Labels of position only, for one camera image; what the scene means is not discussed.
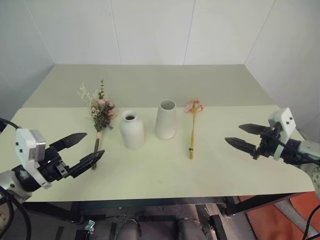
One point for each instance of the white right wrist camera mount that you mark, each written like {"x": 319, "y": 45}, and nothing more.
{"x": 283, "y": 122}

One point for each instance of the small silver caster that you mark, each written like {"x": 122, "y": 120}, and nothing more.
{"x": 89, "y": 225}

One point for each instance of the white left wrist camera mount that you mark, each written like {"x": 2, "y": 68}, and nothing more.
{"x": 25, "y": 150}

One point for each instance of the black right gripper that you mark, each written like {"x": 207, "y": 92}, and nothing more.
{"x": 268, "y": 145}

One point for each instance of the pink flowers with yellow stems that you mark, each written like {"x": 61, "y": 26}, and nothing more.
{"x": 192, "y": 130}

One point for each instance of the white tapered cylinder vase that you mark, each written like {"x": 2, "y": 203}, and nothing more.
{"x": 165, "y": 122}

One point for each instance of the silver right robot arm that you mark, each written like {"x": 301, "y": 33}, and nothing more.
{"x": 310, "y": 148}

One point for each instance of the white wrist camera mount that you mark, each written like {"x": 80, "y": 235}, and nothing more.
{"x": 25, "y": 150}
{"x": 283, "y": 122}

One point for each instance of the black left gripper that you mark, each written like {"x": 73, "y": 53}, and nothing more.
{"x": 53, "y": 170}

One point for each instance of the orange red floor mat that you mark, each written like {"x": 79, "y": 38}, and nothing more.
{"x": 303, "y": 200}

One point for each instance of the white narrow-neck bottle vase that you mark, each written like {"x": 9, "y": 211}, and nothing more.
{"x": 131, "y": 131}

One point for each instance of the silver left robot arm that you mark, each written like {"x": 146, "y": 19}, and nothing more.
{"x": 10, "y": 183}

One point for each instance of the black metal table frame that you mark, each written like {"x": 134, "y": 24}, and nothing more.
{"x": 150, "y": 200}

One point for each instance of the mixed dried flower bouquet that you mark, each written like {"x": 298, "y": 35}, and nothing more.
{"x": 100, "y": 115}

